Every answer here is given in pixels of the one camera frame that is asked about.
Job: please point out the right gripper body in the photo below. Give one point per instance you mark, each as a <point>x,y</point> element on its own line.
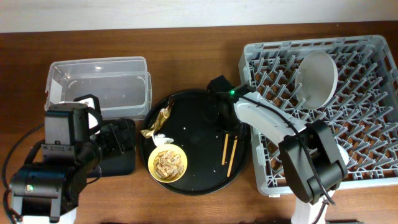
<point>217,109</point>

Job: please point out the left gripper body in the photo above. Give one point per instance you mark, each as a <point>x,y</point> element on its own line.
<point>121,137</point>

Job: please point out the wooden chopstick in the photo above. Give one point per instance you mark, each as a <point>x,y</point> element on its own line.
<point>225,147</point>
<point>232,156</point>

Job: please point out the white round plate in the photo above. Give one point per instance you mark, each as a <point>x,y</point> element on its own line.
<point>318,75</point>

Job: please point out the blue cup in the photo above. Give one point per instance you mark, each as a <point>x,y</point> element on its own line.
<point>343,158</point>

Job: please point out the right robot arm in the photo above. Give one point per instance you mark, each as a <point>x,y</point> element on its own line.
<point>314,163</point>

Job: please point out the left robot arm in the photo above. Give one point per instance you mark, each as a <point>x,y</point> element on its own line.
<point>47,187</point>

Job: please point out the grey dishwasher rack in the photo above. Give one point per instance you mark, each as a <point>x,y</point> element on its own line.
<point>362,113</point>

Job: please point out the black rectangular tray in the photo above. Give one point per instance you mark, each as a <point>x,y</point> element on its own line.
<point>114,165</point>

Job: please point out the crumpled white tissue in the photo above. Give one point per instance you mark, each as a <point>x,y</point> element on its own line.
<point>161,139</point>

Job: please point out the clear plastic storage bin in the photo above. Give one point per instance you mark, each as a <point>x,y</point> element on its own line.
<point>122,85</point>

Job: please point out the round black serving tray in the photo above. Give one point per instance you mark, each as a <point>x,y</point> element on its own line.
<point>202,141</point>

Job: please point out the gold foil wrapper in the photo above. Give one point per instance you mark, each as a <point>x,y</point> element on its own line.
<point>162,117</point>

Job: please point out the yellow bowl with scraps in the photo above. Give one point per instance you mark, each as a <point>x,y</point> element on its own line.
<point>167,163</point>

